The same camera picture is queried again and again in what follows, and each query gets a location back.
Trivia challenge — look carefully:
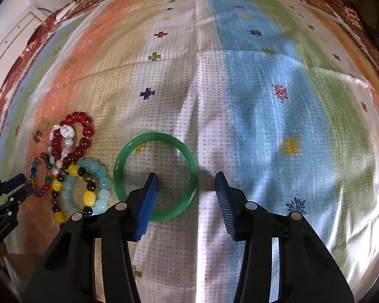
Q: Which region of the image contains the multicolour small bead bracelet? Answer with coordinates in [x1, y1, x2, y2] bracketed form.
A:
[27, 152, 55, 198]

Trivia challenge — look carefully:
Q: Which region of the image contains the green jade bangle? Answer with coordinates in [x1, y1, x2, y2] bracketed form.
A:
[113, 132, 198, 222]

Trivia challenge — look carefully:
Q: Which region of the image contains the yellow black bead bracelet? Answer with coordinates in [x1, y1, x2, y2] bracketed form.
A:
[50, 163, 98, 224]

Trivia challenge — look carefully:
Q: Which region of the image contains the light blue bead bracelet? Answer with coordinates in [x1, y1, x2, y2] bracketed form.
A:
[61, 157, 113, 215]

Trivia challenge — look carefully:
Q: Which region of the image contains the white pink charm bracelet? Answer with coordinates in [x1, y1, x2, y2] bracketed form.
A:
[48, 124, 75, 177]

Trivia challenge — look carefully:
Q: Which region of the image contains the dark red bead bracelet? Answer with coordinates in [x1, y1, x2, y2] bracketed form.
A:
[50, 111, 96, 165]

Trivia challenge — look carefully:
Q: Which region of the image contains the silver metal tin box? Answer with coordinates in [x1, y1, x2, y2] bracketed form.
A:
[0, 253, 42, 298]

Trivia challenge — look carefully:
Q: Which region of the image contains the striped colourful mat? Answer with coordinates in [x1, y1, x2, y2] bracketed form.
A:
[0, 0, 379, 302]

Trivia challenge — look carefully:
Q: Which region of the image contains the white wooden headboard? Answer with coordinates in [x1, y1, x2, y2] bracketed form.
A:
[0, 6, 46, 90]

